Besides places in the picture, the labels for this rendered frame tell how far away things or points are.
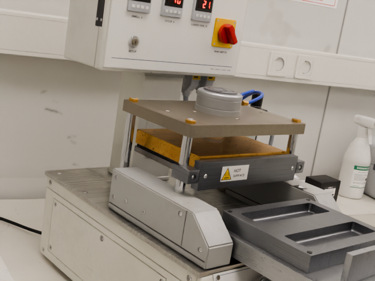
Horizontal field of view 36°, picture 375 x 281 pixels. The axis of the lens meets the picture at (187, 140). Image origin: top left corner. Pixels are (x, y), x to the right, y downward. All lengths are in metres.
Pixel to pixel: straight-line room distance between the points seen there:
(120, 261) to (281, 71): 0.93
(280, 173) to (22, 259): 0.53
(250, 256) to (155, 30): 0.45
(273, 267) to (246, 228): 0.07
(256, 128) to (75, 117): 0.68
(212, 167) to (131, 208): 0.15
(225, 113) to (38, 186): 0.71
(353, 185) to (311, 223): 0.94
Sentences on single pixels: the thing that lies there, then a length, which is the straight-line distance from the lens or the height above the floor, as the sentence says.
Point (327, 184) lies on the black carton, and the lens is 1.69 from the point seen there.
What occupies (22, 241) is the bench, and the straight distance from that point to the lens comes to 1.28.
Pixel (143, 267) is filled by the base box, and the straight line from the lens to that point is 0.92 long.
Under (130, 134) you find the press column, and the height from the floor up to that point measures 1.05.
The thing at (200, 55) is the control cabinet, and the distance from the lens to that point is 1.13.
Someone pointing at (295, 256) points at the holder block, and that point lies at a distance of 0.79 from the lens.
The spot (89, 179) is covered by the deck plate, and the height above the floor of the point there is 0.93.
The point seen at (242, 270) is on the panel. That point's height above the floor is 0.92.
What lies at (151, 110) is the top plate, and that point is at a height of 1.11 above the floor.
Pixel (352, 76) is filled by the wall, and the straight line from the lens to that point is 1.92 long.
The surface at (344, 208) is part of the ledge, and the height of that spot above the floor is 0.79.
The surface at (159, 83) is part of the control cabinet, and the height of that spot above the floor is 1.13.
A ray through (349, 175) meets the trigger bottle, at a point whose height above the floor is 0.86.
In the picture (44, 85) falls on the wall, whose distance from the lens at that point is 1.48.
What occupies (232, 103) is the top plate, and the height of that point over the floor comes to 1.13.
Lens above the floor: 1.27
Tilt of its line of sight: 13 degrees down
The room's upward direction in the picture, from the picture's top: 9 degrees clockwise
